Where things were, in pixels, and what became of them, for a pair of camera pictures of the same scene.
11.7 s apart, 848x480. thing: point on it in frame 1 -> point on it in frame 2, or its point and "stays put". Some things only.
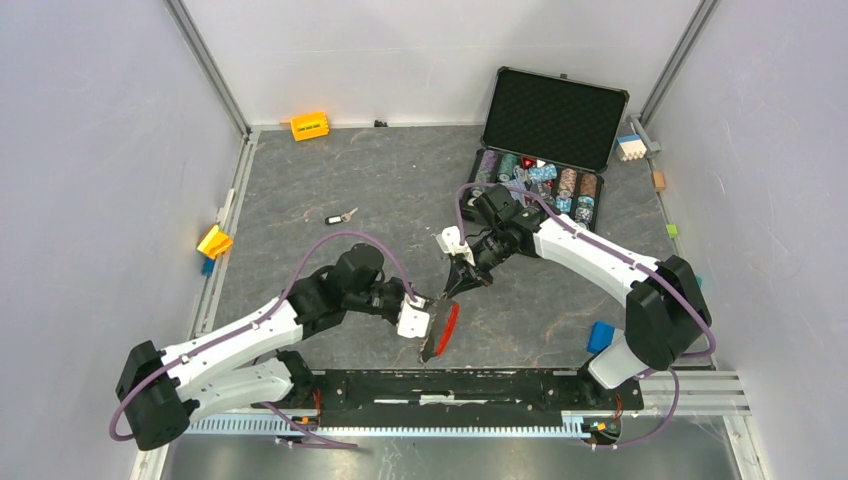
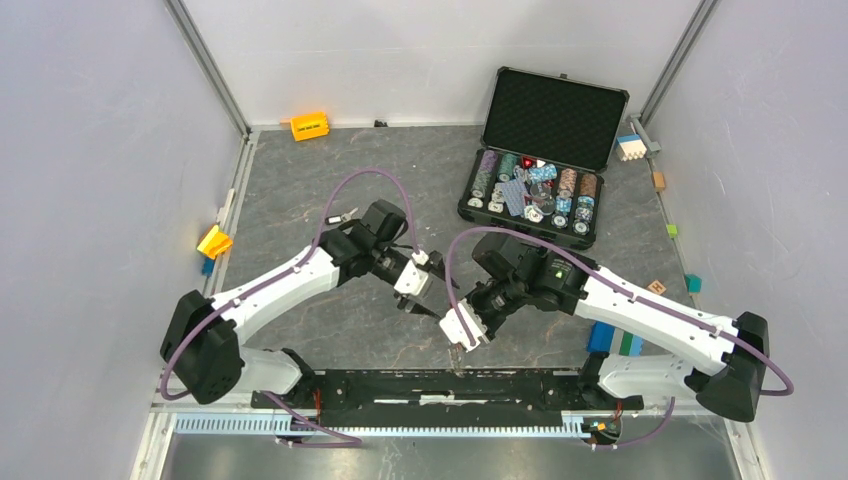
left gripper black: x=401 y=290 -> x=435 y=266
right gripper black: x=477 y=277 -> x=491 y=326
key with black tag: x=339 y=218 stays put
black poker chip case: x=550 y=139 stays put
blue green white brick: x=601 y=336 stays put
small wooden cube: x=659 y=180 stays put
